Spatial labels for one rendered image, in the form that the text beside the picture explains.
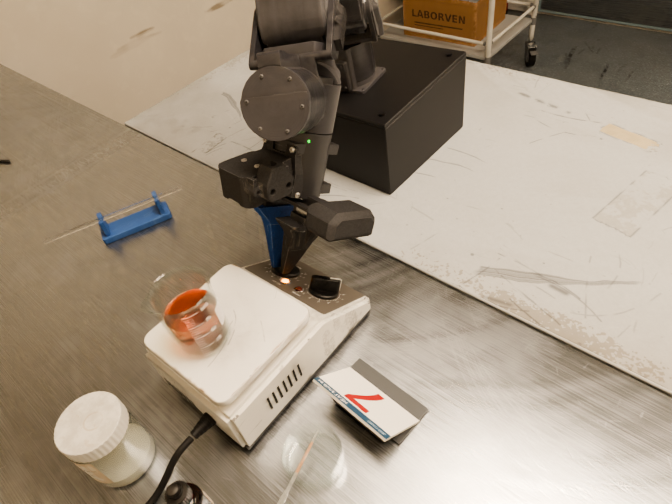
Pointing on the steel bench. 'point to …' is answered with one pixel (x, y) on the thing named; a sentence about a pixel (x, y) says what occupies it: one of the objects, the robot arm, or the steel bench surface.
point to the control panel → (305, 287)
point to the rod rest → (134, 222)
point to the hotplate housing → (272, 375)
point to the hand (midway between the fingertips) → (285, 241)
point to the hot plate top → (278, 337)
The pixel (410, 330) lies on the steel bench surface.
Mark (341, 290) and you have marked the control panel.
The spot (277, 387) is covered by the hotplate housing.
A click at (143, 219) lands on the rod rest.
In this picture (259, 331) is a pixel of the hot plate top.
